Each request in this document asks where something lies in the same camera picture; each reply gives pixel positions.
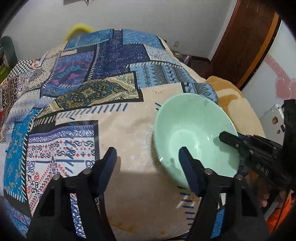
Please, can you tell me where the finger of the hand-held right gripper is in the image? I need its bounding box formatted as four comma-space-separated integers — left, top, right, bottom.
238, 133, 262, 145
218, 131, 250, 160

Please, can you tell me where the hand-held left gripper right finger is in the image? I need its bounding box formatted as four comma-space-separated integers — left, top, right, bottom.
179, 146, 271, 241

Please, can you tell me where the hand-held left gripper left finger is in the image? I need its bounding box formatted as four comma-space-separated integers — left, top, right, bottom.
26, 146, 117, 241

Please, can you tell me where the green bowl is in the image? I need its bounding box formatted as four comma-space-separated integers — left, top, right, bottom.
152, 93, 242, 191

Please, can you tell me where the person's right hand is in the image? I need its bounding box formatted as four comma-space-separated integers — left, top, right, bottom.
257, 176, 290, 208

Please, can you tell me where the silver stickered case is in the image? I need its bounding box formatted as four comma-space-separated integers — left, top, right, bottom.
259, 103, 286, 147

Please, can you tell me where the white cabinet with pink hearts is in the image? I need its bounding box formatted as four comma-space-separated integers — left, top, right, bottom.
240, 20, 296, 144

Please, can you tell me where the person's orange clothing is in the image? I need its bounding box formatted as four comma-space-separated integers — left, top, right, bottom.
266, 192, 295, 235

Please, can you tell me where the brown wooden door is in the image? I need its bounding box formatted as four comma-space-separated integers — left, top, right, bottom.
209, 0, 282, 90

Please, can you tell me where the patchwork printed blanket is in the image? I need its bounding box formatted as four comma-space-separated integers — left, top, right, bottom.
0, 28, 232, 241

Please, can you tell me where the yellow plastic object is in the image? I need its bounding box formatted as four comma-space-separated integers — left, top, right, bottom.
65, 23, 93, 40

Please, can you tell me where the grey chair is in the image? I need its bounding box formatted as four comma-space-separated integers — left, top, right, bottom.
0, 36, 18, 68

